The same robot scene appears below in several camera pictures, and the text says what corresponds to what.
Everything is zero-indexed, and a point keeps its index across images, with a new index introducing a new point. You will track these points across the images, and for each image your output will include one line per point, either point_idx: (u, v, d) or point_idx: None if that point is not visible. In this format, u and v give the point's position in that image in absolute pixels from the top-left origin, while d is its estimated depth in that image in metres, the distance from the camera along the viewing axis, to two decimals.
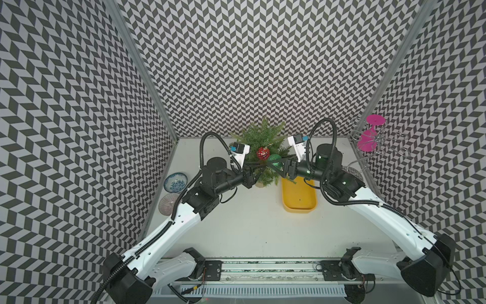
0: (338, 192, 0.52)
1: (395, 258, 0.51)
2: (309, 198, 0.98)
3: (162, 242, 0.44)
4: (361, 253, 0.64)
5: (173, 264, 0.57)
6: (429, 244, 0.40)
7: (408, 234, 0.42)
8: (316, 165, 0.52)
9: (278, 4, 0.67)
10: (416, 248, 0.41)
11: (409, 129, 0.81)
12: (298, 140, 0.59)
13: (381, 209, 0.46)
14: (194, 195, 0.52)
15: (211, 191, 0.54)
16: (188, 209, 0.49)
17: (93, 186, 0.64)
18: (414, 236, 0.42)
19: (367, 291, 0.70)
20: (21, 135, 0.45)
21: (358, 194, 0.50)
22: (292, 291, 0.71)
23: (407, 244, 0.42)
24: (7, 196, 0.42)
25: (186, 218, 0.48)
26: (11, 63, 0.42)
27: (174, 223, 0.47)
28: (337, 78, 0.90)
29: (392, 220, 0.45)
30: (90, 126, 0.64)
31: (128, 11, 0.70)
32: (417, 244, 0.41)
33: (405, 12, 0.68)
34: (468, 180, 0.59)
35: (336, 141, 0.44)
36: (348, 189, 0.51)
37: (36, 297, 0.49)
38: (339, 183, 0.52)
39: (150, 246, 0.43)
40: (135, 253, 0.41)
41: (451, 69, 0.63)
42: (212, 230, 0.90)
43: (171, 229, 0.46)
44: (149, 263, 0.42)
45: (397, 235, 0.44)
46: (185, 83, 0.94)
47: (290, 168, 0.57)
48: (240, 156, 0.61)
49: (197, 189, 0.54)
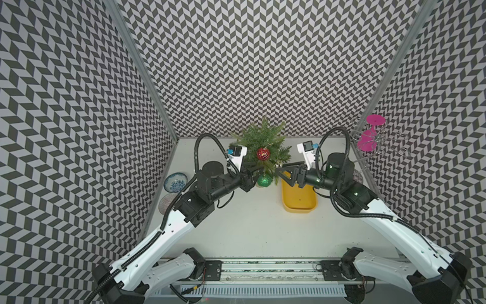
0: (350, 204, 0.50)
1: (404, 270, 0.50)
2: (309, 199, 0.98)
3: (150, 253, 0.42)
4: (363, 255, 0.64)
5: (171, 266, 0.57)
6: (445, 263, 0.39)
7: (423, 251, 0.41)
8: (326, 173, 0.56)
9: (278, 4, 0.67)
10: (432, 266, 0.39)
11: (409, 129, 0.81)
12: (307, 147, 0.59)
13: (395, 223, 0.45)
14: (186, 201, 0.49)
15: (206, 197, 0.50)
16: (180, 217, 0.47)
17: (93, 186, 0.64)
18: (428, 253, 0.41)
19: (367, 291, 0.70)
20: (21, 135, 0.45)
21: (370, 207, 0.48)
22: (291, 292, 0.71)
23: (421, 261, 0.41)
24: (7, 196, 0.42)
25: (176, 227, 0.45)
26: (11, 62, 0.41)
27: (164, 233, 0.44)
28: (337, 78, 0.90)
29: (405, 235, 0.44)
30: (90, 126, 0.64)
31: (128, 11, 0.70)
32: (433, 263, 0.40)
33: (405, 12, 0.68)
34: (469, 180, 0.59)
35: (348, 150, 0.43)
36: (360, 201, 0.49)
37: (36, 297, 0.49)
38: (351, 196, 0.51)
39: (138, 258, 0.41)
40: (122, 266, 0.40)
41: (451, 69, 0.63)
42: (212, 230, 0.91)
43: (161, 239, 0.44)
44: (137, 274, 0.41)
45: (411, 253, 0.43)
46: (185, 83, 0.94)
47: (300, 175, 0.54)
48: (236, 159, 0.62)
49: (190, 194, 0.51)
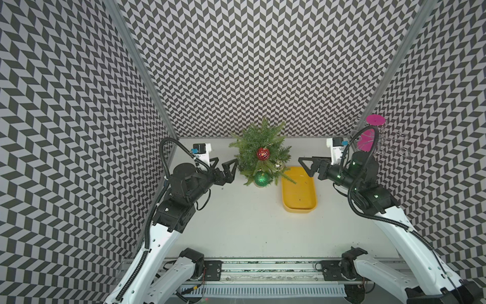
0: (366, 204, 0.50)
1: (405, 280, 0.49)
2: (309, 199, 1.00)
3: (144, 273, 0.41)
4: (365, 257, 0.64)
5: (170, 275, 0.56)
6: (450, 285, 0.38)
7: (429, 268, 0.40)
8: (348, 171, 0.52)
9: (278, 4, 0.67)
10: (435, 285, 0.38)
11: (409, 129, 0.81)
12: (336, 143, 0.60)
13: (409, 235, 0.44)
14: (164, 211, 0.47)
15: (185, 200, 0.49)
16: (161, 230, 0.45)
17: (93, 186, 0.64)
18: (435, 271, 0.39)
19: (367, 291, 0.70)
20: (21, 135, 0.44)
21: (388, 211, 0.47)
22: (292, 291, 0.71)
23: (426, 278, 0.40)
24: (7, 196, 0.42)
25: (162, 240, 0.44)
26: (11, 63, 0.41)
27: (151, 250, 0.43)
28: (337, 78, 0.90)
29: (416, 249, 0.42)
30: (90, 126, 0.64)
31: (128, 11, 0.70)
32: (437, 282, 0.38)
33: (405, 12, 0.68)
34: (469, 180, 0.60)
35: (374, 149, 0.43)
36: (378, 204, 0.48)
37: (36, 297, 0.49)
38: (369, 196, 0.50)
39: (133, 283, 0.40)
40: (117, 297, 0.38)
41: (451, 69, 0.63)
42: (209, 230, 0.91)
43: (150, 257, 0.42)
44: (135, 301, 0.40)
45: (417, 267, 0.42)
46: (185, 83, 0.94)
47: (322, 166, 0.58)
48: (203, 156, 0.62)
49: (166, 204, 0.48)
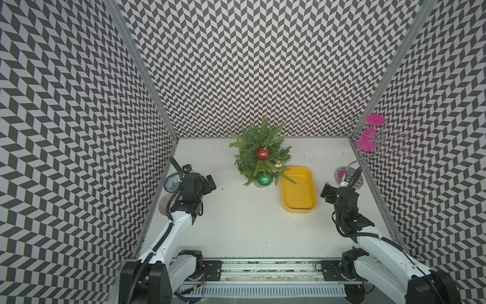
0: (349, 229, 0.62)
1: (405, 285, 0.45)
2: (309, 198, 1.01)
3: (171, 239, 0.49)
4: (367, 259, 0.63)
5: (177, 264, 0.57)
6: (420, 272, 0.44)
7: (400, 261, 0.47)
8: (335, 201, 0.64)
9: (278, 4, 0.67)
10: (406, 274, 0.44)
11: (409, 129, 0.81)
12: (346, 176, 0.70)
13: (381, 240, 0.54)
14: (180, 204, 0.61)
15: (193, 197, 0.65)
16: (181, 213, 0.57)
17: (93, 186, 0.64)
18: (405, 263, 0.46)
19: (367, 291, 0.70)
20: (21, 135, 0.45)
21: (364, 229, 0.59)
22: (291, 292, 0.71)
23: (400, 272, 0.46)
24: (7, 196, 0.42)
25: (182, 218, 0.55)
26: (11, 62, 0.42)
27: (174, 225, 0.53)
28: (337, 78, 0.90)
29: (388, 249, 0.51)
30: (90, 126, 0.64)
31: (128, 11, 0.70)
32: (408, 271, 0.44)
33: (405, 12, 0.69)
34: (469, 180, 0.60)
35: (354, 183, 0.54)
36: (357, 226, 0.60)
37: (36, 297, 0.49)
38: (350, 221, 0.62)
39: (163, 242, 0.47)
40: (154, 249, 0.45)
41: (451, 70, 0.63)
42: (209, 228, 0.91)
43: (174, 229, 0.51)
44: (168, 253, 0.47)
45: (393, 266, 0.48)
46: (185, 84, 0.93)
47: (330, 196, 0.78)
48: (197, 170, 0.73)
49: (180, 201, 0.62)
